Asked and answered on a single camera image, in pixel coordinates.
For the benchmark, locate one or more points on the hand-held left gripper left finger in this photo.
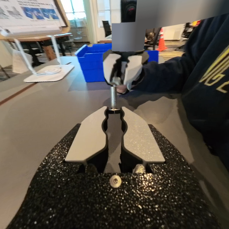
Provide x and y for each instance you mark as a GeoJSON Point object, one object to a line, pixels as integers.
{"type": "Point", "coordinates": [85, 141]}

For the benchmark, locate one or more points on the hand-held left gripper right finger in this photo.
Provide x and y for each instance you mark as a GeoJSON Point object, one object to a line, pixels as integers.
{"type": "Point", "coordinates": [141, 141]}

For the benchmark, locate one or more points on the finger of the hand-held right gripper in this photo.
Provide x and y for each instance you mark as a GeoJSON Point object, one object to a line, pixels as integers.
{"type": "Point", "coordinates": [108, 66]}
{"type": "Point", "coordinates": [135, 68]}

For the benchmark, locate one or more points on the blue plastic bin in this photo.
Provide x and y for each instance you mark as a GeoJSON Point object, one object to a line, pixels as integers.
{"type": "Point", "coordinates": [93, 62]}

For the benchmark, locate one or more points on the silver hex bolt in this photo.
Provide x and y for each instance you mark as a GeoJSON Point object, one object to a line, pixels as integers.
{"type": "Point", "coordinates": [114, 96]}

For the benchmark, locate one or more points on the silver hex nut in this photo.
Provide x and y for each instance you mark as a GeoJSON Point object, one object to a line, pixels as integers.
{"type": "Point", "coordinates": [114, 111]}

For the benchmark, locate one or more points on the person's right hand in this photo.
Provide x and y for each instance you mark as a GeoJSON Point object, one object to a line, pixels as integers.
{"type": "Point", "coordinates": [122, 89]}

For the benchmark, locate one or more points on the orange traffic cone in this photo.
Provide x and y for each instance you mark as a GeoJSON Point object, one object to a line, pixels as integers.
{"type": "Point", "coordinates": [162, 44]}

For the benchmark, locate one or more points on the black office chair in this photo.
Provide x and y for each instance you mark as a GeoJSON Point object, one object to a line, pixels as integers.
{"type": "Point", "coordinates": [106, 26]}

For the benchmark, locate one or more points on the black panel with red logo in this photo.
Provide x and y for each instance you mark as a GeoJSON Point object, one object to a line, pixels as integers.
{"type": "Point", "coordinates": [128, 10]}

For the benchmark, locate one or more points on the wooden board document stand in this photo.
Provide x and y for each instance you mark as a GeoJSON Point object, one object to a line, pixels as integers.
{"type": "Point", "coordinates": [53, 74]}

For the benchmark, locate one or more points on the person's navy sweatshirt torso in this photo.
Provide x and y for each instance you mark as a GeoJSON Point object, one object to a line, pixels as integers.
{"type": "Point", "coordinates": [205, 107]}

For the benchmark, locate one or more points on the long wooden table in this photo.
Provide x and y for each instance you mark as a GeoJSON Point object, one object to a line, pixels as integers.
{"type": "Point", "coordinates": [34, 51]}

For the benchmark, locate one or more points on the white folded paper sheet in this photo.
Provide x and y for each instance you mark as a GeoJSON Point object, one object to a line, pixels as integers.
{"type": "Point", "coordinates": [19, 62]}

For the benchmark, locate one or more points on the printed instruction sheet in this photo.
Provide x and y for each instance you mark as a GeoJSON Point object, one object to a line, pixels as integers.
{"type": "Point", "coordinates": [17, 17]}

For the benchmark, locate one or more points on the wooden log post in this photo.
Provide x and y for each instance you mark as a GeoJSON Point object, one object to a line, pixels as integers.
{"type": "Point", "coordinates": [49, 53]}

